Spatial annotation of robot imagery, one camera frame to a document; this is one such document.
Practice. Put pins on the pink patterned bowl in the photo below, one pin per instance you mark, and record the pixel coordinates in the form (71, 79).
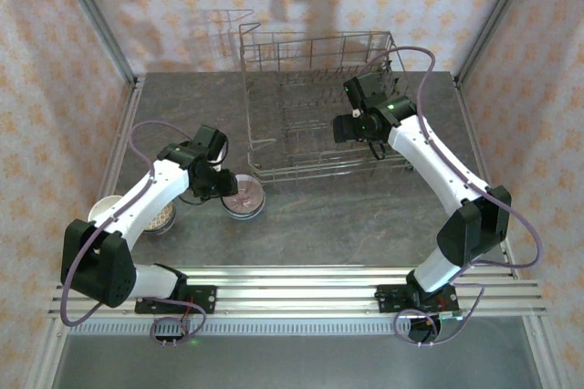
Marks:
(248, 195)

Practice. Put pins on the blue floral bowl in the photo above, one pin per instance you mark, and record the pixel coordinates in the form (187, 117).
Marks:
(261, 208)

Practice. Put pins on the brown flower patterned bowl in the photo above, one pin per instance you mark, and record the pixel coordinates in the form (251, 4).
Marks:
(162, 220)

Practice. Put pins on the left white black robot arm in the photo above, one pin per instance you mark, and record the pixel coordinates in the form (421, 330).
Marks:
(164, 179)

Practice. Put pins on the grey metal panel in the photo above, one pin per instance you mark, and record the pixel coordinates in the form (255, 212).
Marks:
(292, 361)

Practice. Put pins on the green circuit board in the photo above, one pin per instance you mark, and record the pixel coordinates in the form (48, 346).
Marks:
(451, 315)

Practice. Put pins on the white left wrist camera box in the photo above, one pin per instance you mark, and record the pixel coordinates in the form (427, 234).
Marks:
(220, 161)

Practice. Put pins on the aluminium table side rail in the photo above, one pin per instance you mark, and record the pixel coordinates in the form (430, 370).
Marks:
(122, 133)
(466, 110)

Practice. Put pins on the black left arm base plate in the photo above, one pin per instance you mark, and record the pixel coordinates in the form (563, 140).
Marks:
(205, 300)

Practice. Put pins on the aluminium rail frame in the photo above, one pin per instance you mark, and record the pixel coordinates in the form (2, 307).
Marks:
(292, 293)

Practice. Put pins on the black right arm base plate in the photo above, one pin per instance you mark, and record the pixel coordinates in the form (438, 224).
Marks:
(388, 300)

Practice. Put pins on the aluminium corner post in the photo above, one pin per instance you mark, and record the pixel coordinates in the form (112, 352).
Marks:
(92, 10)
(499, 10)

